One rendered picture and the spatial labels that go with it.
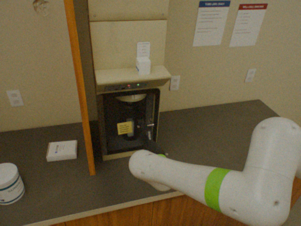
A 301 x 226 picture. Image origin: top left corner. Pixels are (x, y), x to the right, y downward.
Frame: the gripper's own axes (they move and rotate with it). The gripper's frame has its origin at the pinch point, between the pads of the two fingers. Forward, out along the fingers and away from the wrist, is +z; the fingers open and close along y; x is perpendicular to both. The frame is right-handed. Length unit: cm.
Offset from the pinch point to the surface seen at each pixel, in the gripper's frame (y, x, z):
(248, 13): 42, -83, 47
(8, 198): -21, 66, -13
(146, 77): 31.0, 0.6, -6.6
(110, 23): 51, 13, 5
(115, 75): 31.1, 12.6, -2.3
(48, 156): -22, 50, 12
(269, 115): -26, -107, 23
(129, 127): -3.2, 5.8, 3.4
